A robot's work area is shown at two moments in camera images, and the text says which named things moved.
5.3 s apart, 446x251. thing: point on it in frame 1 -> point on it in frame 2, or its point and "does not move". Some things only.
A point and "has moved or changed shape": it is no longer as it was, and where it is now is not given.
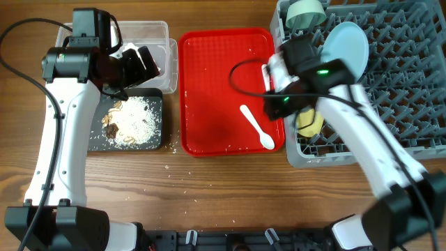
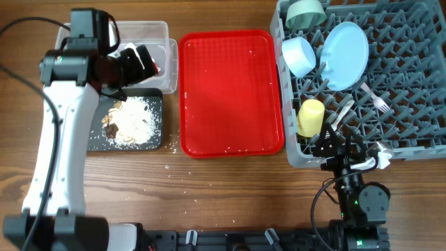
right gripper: (279, 107) -> (340, 162)
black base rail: (238, 240) does not move
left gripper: (138, 73) does not move
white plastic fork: (266, 76) -> (378, 102)
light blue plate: (347, 42) does not move
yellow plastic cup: (309, 122) does not move
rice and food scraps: (131, 123) does not move
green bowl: (304, 10) does not move
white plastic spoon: (266, 140) has moved or changed shape
